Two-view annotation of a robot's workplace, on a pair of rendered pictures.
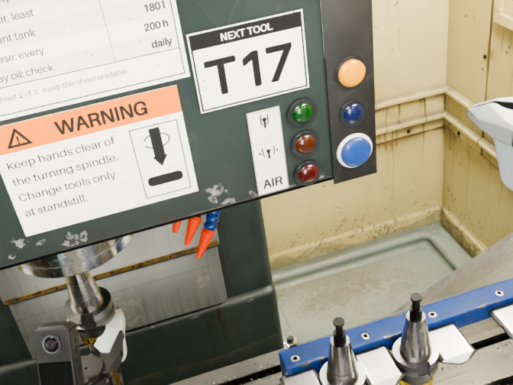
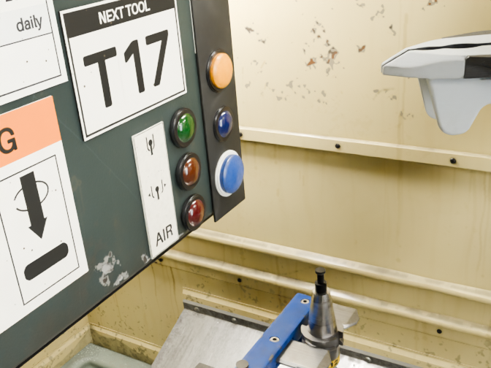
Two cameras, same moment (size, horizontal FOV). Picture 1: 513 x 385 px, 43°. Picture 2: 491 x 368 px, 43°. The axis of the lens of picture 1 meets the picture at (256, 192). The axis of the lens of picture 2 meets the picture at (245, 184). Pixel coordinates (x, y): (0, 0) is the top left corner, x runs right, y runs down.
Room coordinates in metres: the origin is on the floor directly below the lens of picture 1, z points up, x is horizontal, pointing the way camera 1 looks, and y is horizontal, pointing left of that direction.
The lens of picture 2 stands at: (0.22, 0.21, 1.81)
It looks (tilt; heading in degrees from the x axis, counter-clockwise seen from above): 24 degrees down; 314
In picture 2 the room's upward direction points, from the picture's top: 5 degrees counter-clockwise
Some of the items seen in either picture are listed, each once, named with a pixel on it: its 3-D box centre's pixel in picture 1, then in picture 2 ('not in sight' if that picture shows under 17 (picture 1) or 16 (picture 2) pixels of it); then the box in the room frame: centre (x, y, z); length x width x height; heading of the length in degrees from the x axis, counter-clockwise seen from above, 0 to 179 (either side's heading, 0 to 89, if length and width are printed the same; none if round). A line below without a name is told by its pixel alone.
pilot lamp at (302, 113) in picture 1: (302, 112); (184, 128); (0.52, -0.05, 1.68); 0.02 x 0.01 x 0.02; 102
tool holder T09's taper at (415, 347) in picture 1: (415, 333); not in sight; (0.63, -0.19, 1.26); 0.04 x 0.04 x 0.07
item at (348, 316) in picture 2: not in sight; (336, 315); (0.69, -0.46, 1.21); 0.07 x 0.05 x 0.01; 12
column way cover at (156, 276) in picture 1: (104, 237); not in sight; (1.11, 0.33, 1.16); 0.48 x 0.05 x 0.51; 102
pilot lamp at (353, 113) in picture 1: (353, 113); (223, 123); (0.53, -0.10, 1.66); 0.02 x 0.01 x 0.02; 102
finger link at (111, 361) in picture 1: (103, 358); not in sight; (0.61, 0.23, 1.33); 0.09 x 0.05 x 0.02; 161
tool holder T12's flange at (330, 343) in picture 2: not in sight; (322, 335); (0.68, -0.40, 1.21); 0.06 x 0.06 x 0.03
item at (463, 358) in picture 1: (450, 345); not in sight; (0.64, -0.24, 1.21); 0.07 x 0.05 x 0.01; 12
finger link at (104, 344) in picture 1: (117, 342); not in sight; (0.65, 0.22, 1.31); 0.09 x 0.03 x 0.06; 161
